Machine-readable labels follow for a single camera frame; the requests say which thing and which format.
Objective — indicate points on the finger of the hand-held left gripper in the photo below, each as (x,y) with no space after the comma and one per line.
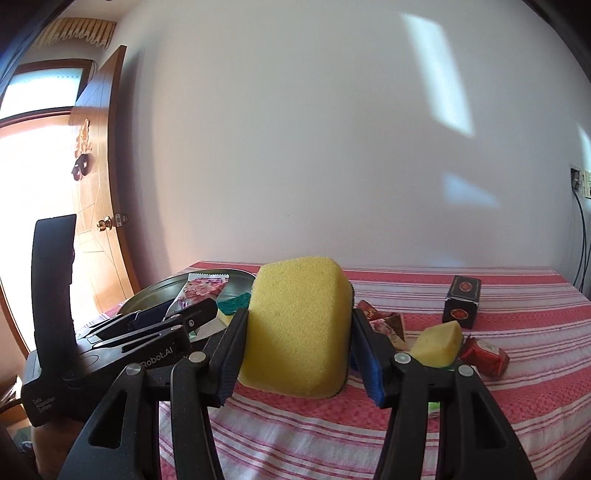
(150,313)
(194,316)

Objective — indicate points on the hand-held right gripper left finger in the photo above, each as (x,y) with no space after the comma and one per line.
(227,355)

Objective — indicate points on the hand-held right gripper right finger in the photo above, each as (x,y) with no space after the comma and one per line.
(374,369)

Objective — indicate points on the round patterned metal tin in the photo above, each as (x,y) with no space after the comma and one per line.
(159,287)

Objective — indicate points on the small yellow green-backed sponge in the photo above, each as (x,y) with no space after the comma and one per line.
(436,344)

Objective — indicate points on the light green packet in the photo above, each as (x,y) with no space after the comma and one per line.
(434,408)

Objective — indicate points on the large yellow sponge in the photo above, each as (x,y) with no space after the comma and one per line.
(295,323)

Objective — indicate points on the teal scouring sponge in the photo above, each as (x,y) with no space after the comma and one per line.
(235,302)

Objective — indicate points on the dark red snack packet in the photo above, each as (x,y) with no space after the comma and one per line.
(398,325)

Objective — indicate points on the brass door knob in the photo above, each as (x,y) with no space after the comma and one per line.
(104,224)

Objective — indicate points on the red striped tablecloth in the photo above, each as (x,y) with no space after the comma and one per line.
(300,438)

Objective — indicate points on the wooden door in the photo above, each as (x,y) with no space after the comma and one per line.
(99,194)

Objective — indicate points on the black box with red emblem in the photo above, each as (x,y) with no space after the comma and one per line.
(461,300)

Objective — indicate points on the door hanging ornament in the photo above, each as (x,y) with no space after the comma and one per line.
(83,152)

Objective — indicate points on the yellow pleated curtain valance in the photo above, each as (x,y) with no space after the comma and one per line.
(76,32)

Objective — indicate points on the window with wooden frame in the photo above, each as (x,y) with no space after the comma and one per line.
(41,87)

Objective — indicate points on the wall power outlet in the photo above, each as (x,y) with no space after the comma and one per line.
(581,181)

